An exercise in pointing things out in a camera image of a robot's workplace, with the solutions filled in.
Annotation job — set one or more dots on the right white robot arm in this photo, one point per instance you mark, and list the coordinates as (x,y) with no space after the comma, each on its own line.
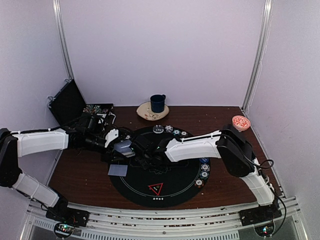
(227,144)

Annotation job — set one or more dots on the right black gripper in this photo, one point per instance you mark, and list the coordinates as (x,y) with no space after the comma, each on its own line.
(145,164)

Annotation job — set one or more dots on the round black poker mat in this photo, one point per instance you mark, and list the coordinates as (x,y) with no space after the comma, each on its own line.
(178,179)

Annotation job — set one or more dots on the green chips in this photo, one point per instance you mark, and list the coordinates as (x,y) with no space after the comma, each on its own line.
(176,132)

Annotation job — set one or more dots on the blue ten poker chip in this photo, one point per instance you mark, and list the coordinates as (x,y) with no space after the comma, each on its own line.
(205,167)

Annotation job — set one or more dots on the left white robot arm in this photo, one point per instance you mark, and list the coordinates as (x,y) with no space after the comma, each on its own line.
(25,154)

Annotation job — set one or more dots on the orange hundred chip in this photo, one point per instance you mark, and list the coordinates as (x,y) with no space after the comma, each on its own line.
(183,133)
(199,183)

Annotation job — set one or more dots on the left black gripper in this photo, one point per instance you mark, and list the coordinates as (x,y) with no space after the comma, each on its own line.
(109,156)

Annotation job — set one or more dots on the beige ceramic saucer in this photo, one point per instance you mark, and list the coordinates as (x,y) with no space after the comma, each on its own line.
(145,111)

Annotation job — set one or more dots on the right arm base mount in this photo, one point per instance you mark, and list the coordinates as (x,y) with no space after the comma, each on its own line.
(263,220)

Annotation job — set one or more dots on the green fifty poker chip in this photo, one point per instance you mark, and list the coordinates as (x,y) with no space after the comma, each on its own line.
(204,175)

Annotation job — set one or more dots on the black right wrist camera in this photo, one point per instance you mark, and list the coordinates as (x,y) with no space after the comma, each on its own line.
(142,144)

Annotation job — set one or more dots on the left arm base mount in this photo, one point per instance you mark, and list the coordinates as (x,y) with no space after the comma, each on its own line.
(66,224)

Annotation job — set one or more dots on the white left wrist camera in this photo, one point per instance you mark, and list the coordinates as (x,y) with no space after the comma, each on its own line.
(111,136)

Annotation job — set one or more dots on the dark blue mug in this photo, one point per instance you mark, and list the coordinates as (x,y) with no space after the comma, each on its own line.
(157,103)

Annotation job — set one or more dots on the red patterned small bowl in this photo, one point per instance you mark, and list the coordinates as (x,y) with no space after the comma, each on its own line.
(241,123)

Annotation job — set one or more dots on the black poker set case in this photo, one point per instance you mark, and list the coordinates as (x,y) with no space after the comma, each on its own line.
(69,104)

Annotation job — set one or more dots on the red triangle all-in marker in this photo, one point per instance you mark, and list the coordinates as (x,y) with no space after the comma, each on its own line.
(156,188)

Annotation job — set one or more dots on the dealt card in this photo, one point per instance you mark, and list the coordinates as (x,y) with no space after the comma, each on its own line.
(118,170)

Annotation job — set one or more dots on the blue small blind button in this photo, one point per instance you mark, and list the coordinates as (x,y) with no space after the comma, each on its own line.
(204,160)

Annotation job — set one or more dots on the blue playing card deck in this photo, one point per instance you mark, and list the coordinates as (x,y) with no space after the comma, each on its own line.
(124,147)

